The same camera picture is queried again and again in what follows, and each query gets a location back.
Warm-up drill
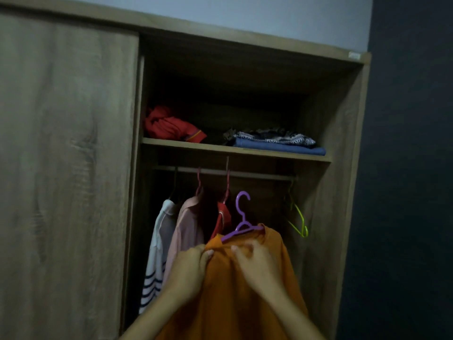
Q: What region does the metal clothes rail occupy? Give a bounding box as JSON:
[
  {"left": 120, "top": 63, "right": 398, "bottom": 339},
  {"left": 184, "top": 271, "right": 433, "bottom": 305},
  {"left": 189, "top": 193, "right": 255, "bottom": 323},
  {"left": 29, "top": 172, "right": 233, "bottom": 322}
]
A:
[{"left": 153, "top": 165, "right": 297, "bottom": 182}]

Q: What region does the red hanging garment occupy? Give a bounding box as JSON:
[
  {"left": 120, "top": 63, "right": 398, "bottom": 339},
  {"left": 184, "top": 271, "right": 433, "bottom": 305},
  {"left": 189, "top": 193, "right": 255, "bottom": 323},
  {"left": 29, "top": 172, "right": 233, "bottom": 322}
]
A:
[{"left": 210, "top": 202, "right": 232, "bottom": 240}]

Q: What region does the dark hanger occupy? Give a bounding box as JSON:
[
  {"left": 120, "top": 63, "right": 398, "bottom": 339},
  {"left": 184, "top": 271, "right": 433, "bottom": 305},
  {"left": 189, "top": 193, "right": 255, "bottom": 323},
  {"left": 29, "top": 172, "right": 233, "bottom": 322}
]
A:
[{"left": 168, "top": 167, "right": 180, "bottom": 204}]

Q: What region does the white navy striped shirt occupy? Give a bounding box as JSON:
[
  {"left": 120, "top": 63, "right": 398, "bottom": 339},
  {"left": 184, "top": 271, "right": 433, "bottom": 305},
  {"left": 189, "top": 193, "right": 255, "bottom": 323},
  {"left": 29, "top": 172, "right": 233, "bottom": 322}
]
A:
[{"left": 139, "top": 199, "right": 177, "bottom": 315}]

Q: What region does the orange shirt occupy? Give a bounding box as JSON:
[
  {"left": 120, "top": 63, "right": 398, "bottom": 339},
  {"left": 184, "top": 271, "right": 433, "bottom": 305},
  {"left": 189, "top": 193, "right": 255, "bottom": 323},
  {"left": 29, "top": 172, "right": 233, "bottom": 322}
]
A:
[{"left": 156, "top": 225, "right": 309, "bottom": 340}]

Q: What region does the yellow-green plastic hanger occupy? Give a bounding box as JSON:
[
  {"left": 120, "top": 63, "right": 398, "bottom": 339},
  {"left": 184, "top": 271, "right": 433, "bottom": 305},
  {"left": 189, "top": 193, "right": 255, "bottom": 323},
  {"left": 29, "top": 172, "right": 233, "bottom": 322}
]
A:
[{"left": 285, "top": 180, "right": 309, "bottom": 238}]

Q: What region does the purple plastic hanger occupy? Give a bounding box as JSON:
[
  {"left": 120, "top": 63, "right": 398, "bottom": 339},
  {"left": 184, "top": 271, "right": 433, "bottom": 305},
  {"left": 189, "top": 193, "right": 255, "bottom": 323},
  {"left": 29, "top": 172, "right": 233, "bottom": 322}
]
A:
[{"left": 220, "top": 191, "right": 265, "bottom": 243}]

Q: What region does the red plastic hanger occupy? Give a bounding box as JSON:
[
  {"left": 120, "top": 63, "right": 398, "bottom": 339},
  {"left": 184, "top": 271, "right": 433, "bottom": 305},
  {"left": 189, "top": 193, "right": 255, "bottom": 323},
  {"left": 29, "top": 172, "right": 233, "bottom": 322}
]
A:
[{"left": 222, "top": 156, "right": 231, "bottom": 205}]

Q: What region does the person's right forearm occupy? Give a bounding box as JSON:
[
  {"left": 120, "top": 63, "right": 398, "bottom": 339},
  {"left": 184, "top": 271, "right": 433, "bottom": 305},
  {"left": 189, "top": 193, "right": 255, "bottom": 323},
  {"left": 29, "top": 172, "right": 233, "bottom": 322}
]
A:
[{"left": 260, "top": 285, "right": 325, "bottom": 340}]

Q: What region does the person's left forearm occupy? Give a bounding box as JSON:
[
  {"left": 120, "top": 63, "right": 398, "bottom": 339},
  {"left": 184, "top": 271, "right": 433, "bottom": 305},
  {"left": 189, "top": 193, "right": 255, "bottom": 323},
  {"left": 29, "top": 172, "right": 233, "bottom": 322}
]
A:
[{"left": 120, "top": 284, "right": 192, "bottom": 340}]

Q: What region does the wooden sliding wardrobe door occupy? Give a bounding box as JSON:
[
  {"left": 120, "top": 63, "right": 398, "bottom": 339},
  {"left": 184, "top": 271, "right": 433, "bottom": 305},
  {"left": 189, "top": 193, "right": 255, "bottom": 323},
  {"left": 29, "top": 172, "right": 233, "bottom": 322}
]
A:
[{"left": 0, "top": 5, "right": 140, "bottom": 340}]

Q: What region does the red folded garment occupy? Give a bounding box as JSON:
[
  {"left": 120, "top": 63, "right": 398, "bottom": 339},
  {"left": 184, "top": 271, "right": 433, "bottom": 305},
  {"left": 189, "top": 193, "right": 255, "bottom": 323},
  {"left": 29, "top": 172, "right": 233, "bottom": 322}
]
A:
[{"left": 143, "top": 105, "right": 208, "bottom": 144}]

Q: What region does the patterned folded garment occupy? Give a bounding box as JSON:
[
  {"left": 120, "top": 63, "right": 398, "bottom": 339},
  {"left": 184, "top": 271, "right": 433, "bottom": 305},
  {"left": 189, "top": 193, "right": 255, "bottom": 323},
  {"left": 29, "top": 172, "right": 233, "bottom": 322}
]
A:
[{"left": 223, "top": 128, "right": 316, "bottom": 148}]

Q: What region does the pink shirt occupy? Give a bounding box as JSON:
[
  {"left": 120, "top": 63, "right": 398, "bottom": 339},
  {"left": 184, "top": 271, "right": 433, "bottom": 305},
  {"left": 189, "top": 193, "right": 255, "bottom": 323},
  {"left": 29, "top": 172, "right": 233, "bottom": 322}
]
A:
[{"left": 162, "top": 195, "right": 206, "bottom": 284}]

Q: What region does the blue folded garment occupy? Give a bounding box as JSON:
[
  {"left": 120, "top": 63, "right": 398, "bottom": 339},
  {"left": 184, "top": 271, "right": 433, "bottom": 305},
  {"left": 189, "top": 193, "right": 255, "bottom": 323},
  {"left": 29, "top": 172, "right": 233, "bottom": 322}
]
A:
[{"left": 232, "top": 138, "right": 327, "bottom": 156}]

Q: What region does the person's right hand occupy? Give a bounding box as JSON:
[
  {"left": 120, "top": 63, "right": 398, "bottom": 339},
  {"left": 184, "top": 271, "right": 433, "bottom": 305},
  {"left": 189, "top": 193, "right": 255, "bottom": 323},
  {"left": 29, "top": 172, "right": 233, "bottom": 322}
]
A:
[{"left": 230, "top": 239, "right": 284, "bottom": 295}]

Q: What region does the person's left hand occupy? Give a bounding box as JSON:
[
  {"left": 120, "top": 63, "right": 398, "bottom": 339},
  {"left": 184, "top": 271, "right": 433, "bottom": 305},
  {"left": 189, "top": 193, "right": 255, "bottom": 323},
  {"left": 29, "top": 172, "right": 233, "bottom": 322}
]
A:
[{"left": 170, "top": 244, "right": 215, "bottom": 303}]

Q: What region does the wooden wardrobe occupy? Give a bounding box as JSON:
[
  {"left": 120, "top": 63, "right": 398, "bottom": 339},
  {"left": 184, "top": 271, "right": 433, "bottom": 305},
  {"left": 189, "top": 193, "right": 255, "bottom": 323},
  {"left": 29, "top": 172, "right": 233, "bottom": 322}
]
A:
[{"left": 120, "top": 23, "right": 372, "bottom": 340}]

